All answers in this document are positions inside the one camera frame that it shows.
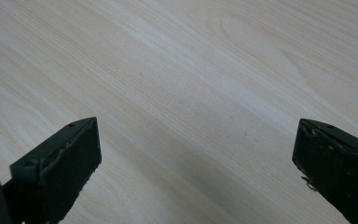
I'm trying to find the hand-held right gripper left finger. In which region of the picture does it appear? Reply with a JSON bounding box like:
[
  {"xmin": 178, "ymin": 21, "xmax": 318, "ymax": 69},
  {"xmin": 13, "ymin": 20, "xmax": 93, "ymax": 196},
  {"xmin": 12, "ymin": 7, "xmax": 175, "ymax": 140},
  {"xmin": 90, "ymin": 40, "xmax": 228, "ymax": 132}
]
[{"xmin": 9, "ymin": 117, "xmax": 103, "ymax": 224}]

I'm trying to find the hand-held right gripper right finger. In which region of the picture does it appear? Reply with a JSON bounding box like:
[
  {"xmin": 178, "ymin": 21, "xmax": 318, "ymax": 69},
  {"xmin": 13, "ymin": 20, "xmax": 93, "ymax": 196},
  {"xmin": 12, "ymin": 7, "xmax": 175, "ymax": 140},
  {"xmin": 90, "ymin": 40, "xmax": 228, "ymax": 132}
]
[{"xmin": 291, "ymin": 118, "xmax": 358, "ymax": 224}]

